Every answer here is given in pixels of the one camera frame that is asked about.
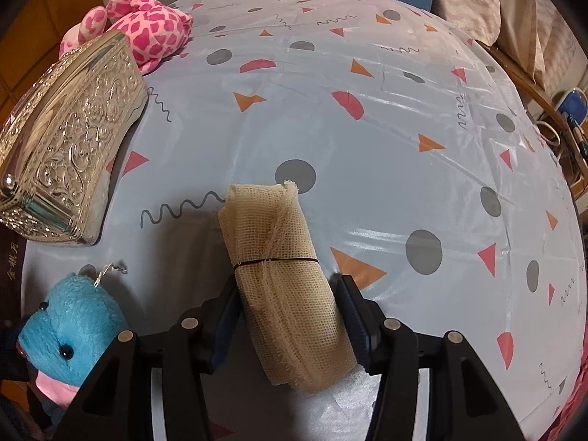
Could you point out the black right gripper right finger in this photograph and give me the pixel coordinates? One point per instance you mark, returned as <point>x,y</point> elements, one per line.
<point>361,325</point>

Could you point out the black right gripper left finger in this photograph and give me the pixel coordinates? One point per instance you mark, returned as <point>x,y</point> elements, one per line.
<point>224,317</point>

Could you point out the wooden side desk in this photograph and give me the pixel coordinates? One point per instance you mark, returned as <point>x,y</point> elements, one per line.
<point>568,142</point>

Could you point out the pink patterned curtain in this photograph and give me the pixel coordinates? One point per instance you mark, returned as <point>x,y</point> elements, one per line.
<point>533,33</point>

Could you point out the silver ornate tissue box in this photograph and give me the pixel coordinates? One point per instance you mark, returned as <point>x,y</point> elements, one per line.
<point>59,140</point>

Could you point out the pink spotted plush toy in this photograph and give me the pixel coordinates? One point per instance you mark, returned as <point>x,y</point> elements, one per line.
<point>154,30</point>

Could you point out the patterned plastic tablecloth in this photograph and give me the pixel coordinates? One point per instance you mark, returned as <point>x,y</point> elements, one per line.
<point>420,174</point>

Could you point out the blue plush with pink shirt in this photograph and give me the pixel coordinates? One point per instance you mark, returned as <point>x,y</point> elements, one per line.
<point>68,334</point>

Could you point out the beige mesh cloth roll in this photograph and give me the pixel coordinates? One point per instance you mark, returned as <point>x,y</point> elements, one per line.
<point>291,314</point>

